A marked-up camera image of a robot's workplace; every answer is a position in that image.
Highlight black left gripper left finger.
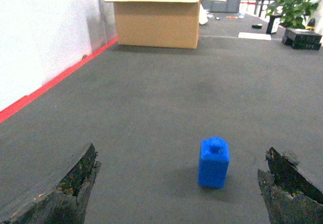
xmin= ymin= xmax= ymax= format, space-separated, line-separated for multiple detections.
xmin=1 ymin=143 xmax=101 ymax=223

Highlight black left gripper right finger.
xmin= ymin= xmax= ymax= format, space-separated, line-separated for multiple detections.
xmin=257 ymin=147 xmax=322 ymax=223

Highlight blue plastic block part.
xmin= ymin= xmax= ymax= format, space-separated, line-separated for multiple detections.
xmin=197 ymin=137 xmax=230 ymax=188

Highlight black stacked cases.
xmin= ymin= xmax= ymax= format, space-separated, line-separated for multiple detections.
xmin=282 ymin=28 xmax=322 ymax=50

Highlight white flat sheet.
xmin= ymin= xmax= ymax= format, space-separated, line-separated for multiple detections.
xmin=238 ymin=32 xmax=272 ymax=41

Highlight black white small bin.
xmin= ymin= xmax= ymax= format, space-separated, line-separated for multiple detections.
xmin=266 ymin=14 xmax=281 ymax=35

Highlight green potted plant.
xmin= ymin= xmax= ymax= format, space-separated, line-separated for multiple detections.
xmin=266 ymin=0 xmax=321 ymax=29

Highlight large cardboard box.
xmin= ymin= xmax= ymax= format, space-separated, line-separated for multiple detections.
xmin=104 ymin=0 xmax=200 ymax=49

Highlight grey plastic crate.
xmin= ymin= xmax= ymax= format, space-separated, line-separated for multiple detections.
xmin=201 ymin=0 xmax=241 ymax=13

